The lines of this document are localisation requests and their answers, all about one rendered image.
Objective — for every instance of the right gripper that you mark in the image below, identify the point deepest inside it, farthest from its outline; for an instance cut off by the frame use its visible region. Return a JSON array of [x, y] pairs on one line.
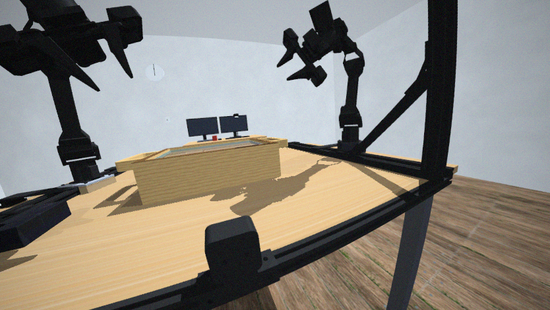
[[290, 41]]

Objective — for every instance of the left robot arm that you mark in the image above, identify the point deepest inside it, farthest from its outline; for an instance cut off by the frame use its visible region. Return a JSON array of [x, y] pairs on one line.
[[74, 143]]

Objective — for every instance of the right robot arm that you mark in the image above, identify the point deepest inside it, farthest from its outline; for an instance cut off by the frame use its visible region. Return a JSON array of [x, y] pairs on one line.
[[334, 32]]

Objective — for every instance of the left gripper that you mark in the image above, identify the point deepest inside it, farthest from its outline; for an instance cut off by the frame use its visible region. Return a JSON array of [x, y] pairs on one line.
[[65, 24]]

